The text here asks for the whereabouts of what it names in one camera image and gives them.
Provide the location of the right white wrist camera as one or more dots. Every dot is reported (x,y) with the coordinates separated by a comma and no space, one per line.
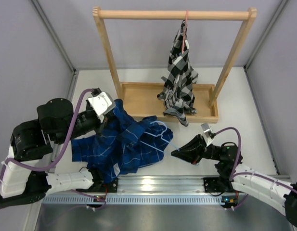
(208,134)

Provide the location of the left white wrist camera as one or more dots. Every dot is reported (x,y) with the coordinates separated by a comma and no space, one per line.
(102,103)

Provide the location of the perforated cable duct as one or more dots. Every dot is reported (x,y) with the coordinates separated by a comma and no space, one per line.
(65,199)

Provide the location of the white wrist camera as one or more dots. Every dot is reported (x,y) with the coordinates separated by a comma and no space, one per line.
(208,134)
(102,103)

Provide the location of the wooden clothes rack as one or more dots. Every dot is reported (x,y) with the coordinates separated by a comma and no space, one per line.
(139,98)

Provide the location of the blue plaid shirt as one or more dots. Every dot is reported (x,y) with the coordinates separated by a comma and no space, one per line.
(118,150)

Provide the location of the left aluminium frame post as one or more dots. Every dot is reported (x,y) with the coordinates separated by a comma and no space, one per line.
(38,8)

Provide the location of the light blue wire hanger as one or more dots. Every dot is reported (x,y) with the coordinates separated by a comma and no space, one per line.
(160,135)

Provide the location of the aluminium frame post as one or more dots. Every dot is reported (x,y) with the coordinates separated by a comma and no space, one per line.
(38,8)
(267,29)

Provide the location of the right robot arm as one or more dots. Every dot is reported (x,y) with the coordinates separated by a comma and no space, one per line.
(234,175)

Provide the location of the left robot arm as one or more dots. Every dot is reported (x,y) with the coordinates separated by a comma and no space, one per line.
(29,143)

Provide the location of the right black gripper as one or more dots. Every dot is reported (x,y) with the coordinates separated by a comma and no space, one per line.
(193,151)

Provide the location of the aluminium mounting rail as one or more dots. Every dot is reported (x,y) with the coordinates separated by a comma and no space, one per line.
(156,185)

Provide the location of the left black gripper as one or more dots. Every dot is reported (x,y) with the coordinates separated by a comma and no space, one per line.
(99,122)

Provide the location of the black white plaid shirt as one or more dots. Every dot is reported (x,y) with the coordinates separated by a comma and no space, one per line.
(177,94)

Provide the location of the right aluminium frame post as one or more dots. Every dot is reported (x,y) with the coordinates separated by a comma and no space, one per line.
(267,29)

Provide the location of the pink wire hanger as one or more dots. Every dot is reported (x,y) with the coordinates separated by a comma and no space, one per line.
(184,32)

